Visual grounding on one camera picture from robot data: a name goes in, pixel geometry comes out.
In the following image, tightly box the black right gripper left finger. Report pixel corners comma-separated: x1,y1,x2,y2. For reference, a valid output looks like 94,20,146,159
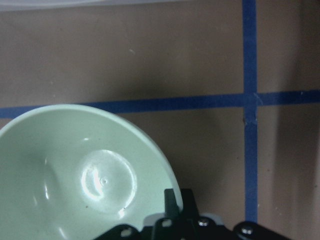
164,188,180,220

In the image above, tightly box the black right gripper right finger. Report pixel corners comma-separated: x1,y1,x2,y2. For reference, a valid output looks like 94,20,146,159
178,188,200,221

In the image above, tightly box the green bowl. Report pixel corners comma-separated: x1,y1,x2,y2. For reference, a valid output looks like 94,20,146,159
0,104,183,240

